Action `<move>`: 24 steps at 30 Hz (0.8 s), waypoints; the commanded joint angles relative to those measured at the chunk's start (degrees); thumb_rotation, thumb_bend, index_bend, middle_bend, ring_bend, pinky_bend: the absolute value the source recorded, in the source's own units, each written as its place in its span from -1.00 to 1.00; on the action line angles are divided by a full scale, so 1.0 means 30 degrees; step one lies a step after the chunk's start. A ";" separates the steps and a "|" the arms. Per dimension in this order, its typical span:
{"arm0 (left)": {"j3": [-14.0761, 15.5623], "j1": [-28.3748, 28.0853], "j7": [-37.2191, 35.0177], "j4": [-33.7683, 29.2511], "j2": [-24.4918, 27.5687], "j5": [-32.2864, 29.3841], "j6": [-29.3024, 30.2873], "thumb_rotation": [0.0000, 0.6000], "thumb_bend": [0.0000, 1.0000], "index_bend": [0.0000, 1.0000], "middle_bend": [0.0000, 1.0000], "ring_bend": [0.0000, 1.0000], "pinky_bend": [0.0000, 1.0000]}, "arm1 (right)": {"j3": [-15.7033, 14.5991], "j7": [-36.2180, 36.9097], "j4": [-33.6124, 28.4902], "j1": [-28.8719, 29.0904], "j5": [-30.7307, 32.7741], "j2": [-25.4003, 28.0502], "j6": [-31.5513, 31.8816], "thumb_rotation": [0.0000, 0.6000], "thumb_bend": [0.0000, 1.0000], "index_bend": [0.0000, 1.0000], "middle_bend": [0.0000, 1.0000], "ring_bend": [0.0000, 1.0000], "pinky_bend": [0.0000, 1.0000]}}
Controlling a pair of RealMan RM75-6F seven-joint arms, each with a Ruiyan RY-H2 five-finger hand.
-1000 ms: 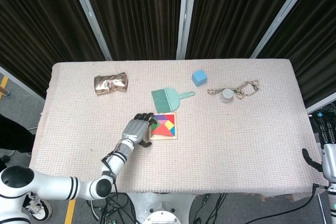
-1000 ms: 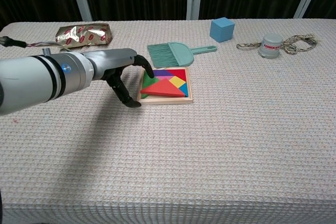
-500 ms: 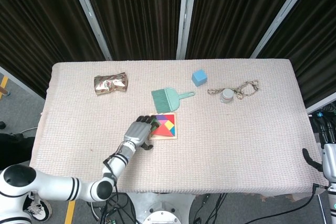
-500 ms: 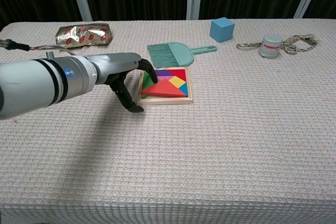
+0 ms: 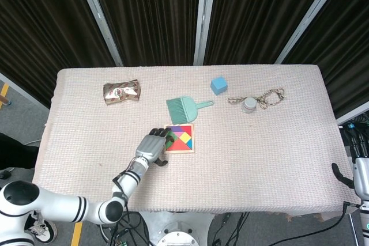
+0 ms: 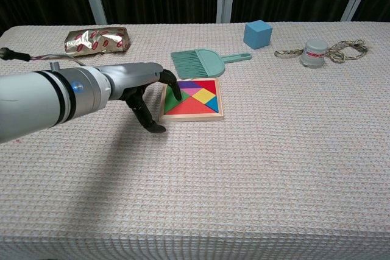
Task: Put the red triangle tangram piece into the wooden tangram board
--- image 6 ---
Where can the purple parallelogram tangram piece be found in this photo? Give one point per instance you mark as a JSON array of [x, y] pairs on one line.
[[188, 85]]

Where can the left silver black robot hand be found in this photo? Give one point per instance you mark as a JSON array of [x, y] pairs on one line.
[[134, 75]]

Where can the wooden tangram puzzle tray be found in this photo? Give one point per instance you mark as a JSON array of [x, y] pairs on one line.
[[192, 118]]

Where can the green wooden tangram triangle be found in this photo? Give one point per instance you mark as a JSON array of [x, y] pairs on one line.
[[171, 103]]

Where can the teal hand brush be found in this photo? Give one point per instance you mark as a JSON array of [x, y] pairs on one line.
[[187, 63]]

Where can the red wooden tangram triangle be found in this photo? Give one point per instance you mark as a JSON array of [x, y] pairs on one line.
[[208, 85]]

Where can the red triangle tangram piece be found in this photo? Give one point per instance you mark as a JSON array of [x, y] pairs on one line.
[[195, 107]]

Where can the grey plastic cup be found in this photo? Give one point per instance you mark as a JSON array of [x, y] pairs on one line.
[[314, 54]]

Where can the blue triangular tangram piece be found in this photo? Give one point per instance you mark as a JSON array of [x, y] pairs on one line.
[[213, 105]]

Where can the beige waffle tablecloth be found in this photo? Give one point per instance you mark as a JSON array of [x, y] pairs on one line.
[[213, 181]]

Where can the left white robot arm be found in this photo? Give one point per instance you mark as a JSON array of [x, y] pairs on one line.
[[36, 98]]

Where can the pink wooden tangram triangle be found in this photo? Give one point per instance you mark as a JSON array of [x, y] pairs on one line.
[[190, 92]]

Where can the yellow square tangram piece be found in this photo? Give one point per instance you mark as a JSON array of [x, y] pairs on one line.
[[203, 96]]

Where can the gold foil snack bag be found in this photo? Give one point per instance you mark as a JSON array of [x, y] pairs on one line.
[[97, 40]]

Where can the blue foam cube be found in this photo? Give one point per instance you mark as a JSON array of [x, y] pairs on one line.
[[257, 34]]

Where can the teal plastic dustpan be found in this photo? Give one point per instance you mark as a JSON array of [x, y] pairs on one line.
[[214, 60]]

